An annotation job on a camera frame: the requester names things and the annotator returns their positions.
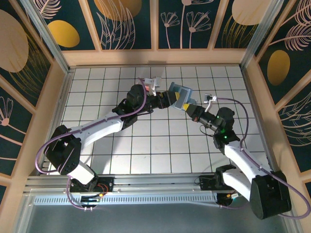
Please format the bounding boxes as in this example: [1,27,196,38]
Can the blue card holder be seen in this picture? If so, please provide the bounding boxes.
[167,82,198,112]

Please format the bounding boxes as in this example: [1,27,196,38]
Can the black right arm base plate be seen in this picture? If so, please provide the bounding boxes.
[199,174,221,191]

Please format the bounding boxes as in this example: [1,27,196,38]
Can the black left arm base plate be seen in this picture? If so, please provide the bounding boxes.
[69,176,115,195]

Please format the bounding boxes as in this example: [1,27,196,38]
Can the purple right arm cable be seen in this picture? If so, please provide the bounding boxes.
[216,97,309,219]

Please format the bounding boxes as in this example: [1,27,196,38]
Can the aluminium side rail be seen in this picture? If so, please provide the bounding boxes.
[38,67,75,175]
[240,65,279,173]

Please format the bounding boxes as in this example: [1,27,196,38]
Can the aluminium corner post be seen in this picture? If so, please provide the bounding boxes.
[239,0,285,71]
[19,0,73,75]

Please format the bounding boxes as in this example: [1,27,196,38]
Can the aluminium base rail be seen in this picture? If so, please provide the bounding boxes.
[24,172,286,195]

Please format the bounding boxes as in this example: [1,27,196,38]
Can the grey slotted cable duct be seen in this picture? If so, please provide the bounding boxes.
[34,193,219,206]

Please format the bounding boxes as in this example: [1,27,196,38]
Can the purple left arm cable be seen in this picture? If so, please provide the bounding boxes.
[35,77,148,211]

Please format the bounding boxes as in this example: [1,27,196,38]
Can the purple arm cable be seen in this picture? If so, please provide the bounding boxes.
[35,77,148,211]
[216,97,309,219]

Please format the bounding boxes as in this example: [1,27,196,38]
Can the black connector block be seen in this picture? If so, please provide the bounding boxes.
[81,196,103,205]

